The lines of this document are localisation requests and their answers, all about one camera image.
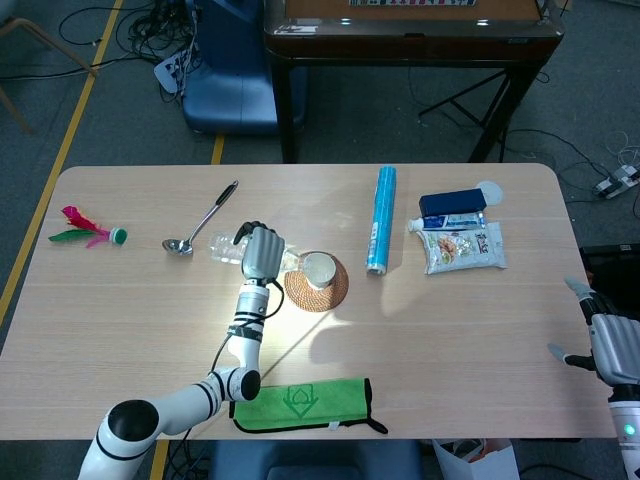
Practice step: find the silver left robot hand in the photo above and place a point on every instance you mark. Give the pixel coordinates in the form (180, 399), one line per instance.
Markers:
(262, 255)

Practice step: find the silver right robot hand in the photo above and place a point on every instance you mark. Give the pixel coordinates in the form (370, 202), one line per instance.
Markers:
(615, 345)

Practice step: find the clear plastic bottle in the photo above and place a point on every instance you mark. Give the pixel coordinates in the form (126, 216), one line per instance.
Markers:
(222, 247)

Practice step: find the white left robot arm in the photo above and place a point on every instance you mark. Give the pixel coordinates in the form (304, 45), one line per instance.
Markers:
(247, 310)

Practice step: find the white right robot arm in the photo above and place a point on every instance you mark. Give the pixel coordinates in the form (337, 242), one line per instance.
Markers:
(625, 430)

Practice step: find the white paper cup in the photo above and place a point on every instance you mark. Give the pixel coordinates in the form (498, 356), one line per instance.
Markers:
(320, 272)

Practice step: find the round woven rattan coaster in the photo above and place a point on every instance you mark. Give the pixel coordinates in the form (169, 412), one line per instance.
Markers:
(312, 300)

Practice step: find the black box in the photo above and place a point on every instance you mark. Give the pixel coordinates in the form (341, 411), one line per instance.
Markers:
(615, 270)

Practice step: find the blue cylindrical wrap roll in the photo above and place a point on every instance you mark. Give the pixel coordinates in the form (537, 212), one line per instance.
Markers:
(382, 220)

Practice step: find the feather shuttlecock green base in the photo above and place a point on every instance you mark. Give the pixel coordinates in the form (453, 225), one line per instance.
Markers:
(119, 236)

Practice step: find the green microfiber cloth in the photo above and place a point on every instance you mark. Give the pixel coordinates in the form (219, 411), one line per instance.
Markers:
(300, 405)

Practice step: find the grey power strip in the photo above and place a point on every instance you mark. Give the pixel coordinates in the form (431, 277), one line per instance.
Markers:
(612, 184)

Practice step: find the white paper bag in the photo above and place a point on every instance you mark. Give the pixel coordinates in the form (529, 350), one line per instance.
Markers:
(495, 462)

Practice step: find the white snack bag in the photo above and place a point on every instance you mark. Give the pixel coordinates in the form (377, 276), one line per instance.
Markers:
(465, 250)

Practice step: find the white round disc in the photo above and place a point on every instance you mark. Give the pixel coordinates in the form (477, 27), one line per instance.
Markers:
(495, 192)

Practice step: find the white blue toothpaste tube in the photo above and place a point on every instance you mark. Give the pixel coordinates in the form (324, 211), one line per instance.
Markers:
(455, 221)

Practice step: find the dark blue rectangular box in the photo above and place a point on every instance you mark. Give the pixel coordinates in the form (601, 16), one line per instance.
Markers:
(452, 202)

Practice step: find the white power strip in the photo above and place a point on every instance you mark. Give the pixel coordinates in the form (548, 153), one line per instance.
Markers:
(167, 75)

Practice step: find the blue padded seat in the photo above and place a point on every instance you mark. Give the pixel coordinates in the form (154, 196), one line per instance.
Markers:
(300, 460)

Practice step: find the black tripod stand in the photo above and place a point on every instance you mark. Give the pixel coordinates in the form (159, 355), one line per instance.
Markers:
(452, 102)

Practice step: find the dark wooden mahjong table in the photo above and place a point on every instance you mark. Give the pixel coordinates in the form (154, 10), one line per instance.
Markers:
(410, 47)

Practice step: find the white chair wooden legs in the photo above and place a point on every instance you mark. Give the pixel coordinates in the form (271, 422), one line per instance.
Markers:
(50, 42)

